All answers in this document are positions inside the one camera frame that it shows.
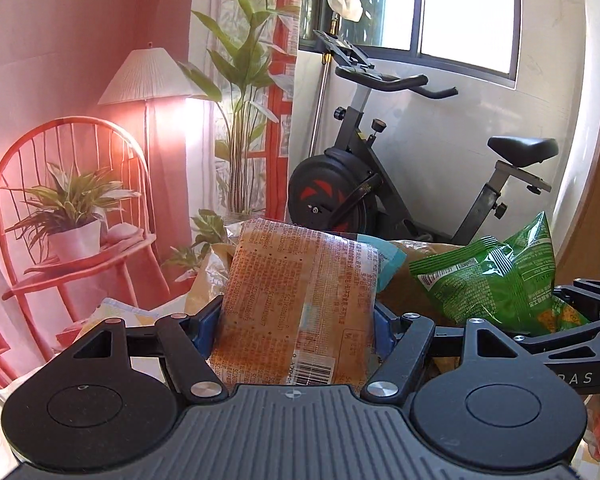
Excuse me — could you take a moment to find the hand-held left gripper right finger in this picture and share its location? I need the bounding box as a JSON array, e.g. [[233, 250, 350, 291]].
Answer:
[[362, 302, 526, 403]]

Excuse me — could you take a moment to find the large orange bread package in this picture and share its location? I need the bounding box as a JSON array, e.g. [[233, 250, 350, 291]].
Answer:
[[207, 218, 408, 386]]

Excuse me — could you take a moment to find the green chips bag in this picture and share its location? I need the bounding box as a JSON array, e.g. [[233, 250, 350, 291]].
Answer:
[[409, 211, 591, 337]]

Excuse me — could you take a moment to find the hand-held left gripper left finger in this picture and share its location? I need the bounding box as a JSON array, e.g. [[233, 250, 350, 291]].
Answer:
[[75, 300, 229, 403]]

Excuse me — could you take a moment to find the white-capped metal pole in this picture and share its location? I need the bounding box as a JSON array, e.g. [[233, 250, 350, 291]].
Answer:
[[312, 0, 363, 156]]

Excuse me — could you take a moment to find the sliding glass window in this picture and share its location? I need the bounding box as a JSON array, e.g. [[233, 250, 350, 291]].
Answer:
[[297, 0, 523, 91]]

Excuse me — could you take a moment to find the printed wall backdrop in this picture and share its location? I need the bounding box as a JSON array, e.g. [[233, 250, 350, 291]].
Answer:
[[0, 0, 306, 391]]

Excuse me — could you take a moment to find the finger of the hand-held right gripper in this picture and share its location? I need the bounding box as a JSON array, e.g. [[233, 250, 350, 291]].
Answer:
[[554, 278, 600, 318], [514, 321, 600, 361]]

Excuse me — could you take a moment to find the black exercise bike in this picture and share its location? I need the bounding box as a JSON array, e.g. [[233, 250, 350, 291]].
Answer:
[[287, 30, 561, 248]]

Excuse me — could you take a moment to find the brown cardboard box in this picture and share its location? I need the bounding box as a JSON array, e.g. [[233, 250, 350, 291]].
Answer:
[[380, 240, 461, 321]]

